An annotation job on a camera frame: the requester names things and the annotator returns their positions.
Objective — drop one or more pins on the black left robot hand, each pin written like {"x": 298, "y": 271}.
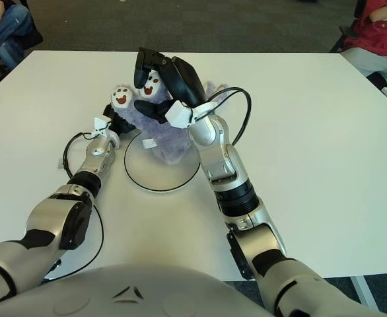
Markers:
{"x": 117, "y": 122}

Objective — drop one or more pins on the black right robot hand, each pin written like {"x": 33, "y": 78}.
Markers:
{"x": 183, "y": 82}

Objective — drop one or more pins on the purple plush bunny doll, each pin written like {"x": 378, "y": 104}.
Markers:
{"x": 167, "y": 132}

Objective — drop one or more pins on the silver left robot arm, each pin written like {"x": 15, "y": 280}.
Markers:
{"x": 58, "y": 214}

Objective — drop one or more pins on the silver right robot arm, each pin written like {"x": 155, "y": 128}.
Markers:
{"x": 233, "y": 185}

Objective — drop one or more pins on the white plate with dark rim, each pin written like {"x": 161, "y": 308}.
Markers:
{"x": 167, "y": 175}

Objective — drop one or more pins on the black office chair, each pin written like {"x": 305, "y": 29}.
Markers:
{"x": 340, "y": 41}
{"x": 35, "y": 38}

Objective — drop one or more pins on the person in blue jeans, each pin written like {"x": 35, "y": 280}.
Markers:
{"x": 8, "y": 29}

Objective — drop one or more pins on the grey robot torso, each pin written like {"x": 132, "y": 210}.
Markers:
{"x": 130, "y": 290}

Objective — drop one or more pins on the person in red shirt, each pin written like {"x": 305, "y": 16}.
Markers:
{"x": 375, "y": 39}

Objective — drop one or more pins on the white table leg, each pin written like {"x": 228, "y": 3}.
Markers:
{"x": 362, "y": 290}

